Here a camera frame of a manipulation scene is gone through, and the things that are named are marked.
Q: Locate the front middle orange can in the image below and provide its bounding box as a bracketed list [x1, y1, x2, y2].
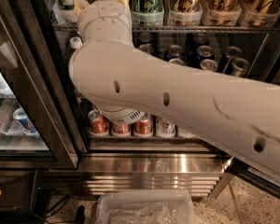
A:
[111, 123, 131, 136]

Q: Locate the green slim can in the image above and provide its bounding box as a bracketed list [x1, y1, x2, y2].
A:
[132, 0, 164, 26]

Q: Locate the steel fridge base grille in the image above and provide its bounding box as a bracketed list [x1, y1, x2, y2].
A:
[41, 154, 226, 197]

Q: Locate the clear plastic bin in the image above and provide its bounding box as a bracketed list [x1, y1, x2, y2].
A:
[95, 189, 196, 224]

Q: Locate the blue pepsi can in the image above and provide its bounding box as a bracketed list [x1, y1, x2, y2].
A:
[200, 59, 218, 72]
[169, 58, 186, 66]

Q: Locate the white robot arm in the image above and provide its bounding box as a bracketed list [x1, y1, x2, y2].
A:
[69, 0, 280, 181]

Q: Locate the gold slim can left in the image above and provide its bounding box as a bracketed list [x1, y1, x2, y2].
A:
[170, 0, 200, 25]

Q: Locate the blue white can left fridge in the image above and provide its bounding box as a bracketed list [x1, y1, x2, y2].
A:
[13, 108, 37, 135]

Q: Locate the left front tea bottle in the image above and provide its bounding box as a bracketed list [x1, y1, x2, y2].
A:
[70, 36, 82, 49]

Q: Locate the front red bull can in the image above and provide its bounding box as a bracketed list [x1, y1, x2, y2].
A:
[229, 58, 250, 77]

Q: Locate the front left orange can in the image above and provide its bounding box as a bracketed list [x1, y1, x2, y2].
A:
[88, 110, 108, 136]

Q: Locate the gold slim can right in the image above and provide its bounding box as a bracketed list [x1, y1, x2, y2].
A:
[239, 0, 280, 28]

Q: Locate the front right orange can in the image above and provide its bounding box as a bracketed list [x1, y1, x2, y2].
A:
[134, 113, 153, 137]

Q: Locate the orange can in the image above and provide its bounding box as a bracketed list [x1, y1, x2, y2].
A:
[88, 110, 108, 136]
[111, 123, 131, 136]
[134, 113, 153, 137]

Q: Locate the top wire shelf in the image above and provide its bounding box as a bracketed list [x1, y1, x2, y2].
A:
[53, 23, 280, 34]

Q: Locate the closed left glass fridge door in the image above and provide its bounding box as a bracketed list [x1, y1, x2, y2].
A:
[0, 0, 83, 169]

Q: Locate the front left water bottle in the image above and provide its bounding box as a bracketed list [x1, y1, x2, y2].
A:
[157, 118, 175, 138]

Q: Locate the open right fridge door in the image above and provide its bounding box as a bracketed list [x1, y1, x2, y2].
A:
[226, 157, 280, 200]

